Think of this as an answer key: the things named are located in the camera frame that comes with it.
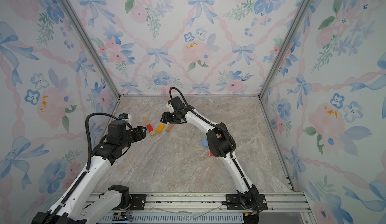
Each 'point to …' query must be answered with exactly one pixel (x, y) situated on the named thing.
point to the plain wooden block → (169, 127)
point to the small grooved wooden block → (152, 132)
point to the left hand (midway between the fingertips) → (142, 128)
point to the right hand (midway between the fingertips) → (165, 120)
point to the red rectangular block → (150, 127)
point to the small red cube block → (211, 154)
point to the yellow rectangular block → (160, 128)
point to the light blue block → (204, 142)
